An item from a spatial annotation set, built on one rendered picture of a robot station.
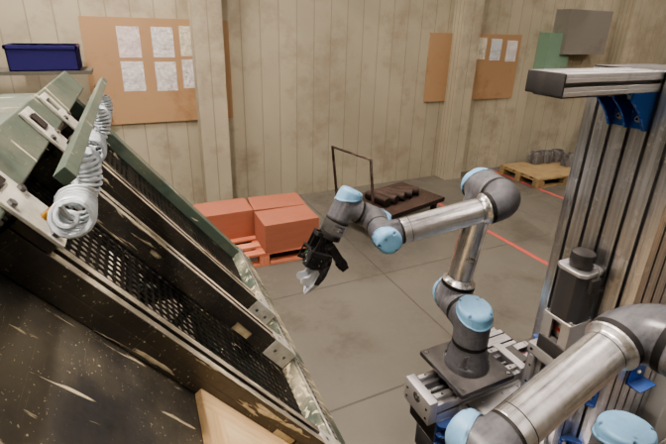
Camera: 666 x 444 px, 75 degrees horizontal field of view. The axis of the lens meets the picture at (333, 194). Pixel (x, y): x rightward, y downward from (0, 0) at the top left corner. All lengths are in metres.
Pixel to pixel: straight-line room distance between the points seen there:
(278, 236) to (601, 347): 3.42
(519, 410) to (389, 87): 5.52
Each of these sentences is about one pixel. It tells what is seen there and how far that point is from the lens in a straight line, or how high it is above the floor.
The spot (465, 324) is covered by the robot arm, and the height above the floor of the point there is 1.23.
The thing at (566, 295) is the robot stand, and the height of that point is 1.45.
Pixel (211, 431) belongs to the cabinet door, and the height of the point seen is 1.34.
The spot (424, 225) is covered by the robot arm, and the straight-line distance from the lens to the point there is 1.26.
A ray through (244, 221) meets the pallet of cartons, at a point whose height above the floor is 0.30.
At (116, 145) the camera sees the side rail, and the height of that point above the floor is 1.57.
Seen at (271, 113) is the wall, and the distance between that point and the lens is 5.43.
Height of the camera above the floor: 2.10
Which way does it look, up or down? 21 degrees down
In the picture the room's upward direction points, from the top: 2 degrees clockwise
